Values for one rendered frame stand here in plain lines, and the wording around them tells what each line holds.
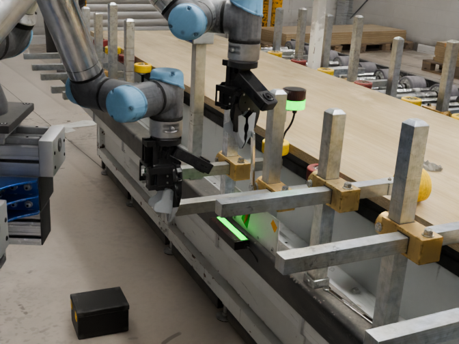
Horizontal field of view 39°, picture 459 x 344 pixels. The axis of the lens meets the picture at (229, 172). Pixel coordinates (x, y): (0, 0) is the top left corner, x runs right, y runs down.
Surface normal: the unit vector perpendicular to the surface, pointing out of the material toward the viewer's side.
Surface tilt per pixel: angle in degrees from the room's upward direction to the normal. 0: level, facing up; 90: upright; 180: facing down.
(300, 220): 90
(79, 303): 0
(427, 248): 90
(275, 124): 90
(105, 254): 0
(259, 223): 90
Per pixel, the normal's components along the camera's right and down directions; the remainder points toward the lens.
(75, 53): 0.21, 0.61
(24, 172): 0.03, 0.33
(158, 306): 0.05, -0.94
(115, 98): -0.57, 0.25
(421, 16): -0.85, 0.13
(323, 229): 0.43, 0.33
